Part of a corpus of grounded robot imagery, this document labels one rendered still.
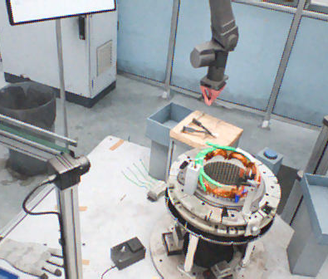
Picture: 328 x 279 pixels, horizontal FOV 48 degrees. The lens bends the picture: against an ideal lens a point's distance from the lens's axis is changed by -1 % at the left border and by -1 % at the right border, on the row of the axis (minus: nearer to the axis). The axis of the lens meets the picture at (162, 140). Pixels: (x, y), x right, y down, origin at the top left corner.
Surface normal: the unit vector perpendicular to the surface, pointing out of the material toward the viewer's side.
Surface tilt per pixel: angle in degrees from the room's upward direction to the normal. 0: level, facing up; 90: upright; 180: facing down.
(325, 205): 0
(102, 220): 0
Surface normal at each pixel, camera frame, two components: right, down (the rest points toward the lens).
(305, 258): -0.11, 0.57
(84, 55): -0.40, 0.51
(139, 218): 0.09, -0.81
